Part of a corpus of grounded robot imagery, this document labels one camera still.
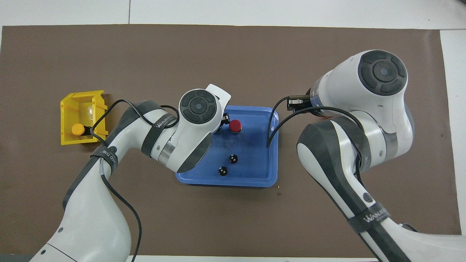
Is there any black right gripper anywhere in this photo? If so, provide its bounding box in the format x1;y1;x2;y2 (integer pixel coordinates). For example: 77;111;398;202
287;95;311;112

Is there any yellow push button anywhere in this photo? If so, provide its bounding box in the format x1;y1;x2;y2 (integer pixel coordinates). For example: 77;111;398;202
71;123;92;137

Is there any blue plastic tray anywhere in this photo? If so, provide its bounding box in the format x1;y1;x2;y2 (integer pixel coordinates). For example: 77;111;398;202
175;106;280;188

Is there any brown paper mat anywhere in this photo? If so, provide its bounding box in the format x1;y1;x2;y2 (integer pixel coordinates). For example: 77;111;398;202
0;24;463;256

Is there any yellow plastic bin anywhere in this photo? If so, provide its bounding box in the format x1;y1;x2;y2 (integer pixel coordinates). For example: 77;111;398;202
60;90;109;146

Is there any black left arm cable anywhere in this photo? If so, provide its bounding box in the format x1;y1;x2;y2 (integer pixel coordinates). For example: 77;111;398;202
88;99;179;262

